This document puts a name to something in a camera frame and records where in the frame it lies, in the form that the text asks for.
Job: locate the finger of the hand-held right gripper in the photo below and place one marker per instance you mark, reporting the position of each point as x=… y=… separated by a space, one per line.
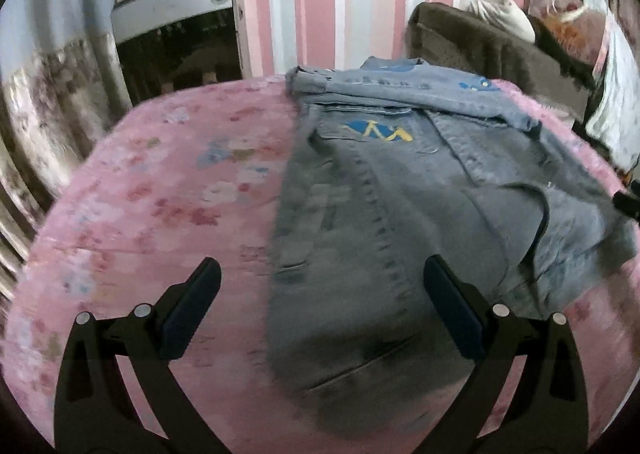
x=631 y=204

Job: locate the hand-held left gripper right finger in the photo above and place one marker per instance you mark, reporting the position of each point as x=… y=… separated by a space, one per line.
x=452 y=314

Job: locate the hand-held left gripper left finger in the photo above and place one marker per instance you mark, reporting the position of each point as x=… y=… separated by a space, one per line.
x=190 y=314

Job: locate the printed denim jacket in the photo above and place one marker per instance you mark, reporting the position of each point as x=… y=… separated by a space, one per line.
x=375 y=214

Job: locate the white quilt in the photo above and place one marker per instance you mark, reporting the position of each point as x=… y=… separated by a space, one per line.
x=617 y=99

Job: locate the pink floral bedsheet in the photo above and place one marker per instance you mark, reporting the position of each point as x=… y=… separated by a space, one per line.
x=165 y=204

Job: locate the black cloth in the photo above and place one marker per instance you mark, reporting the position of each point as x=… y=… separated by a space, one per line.
x=560 y=54

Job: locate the pink gift bag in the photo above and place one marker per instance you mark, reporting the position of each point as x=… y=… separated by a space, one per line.
x=570 y=34

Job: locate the brown blanket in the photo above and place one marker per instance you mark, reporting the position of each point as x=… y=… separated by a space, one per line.
x=475 y=44

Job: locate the white folded cloth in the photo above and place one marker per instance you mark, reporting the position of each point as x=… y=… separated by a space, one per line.
x=505 y=16

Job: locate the blue floral curtain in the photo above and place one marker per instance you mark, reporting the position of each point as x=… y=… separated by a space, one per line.
x=45 y=84

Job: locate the silver black water dispenser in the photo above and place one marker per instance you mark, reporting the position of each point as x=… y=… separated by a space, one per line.
x=170 y=9

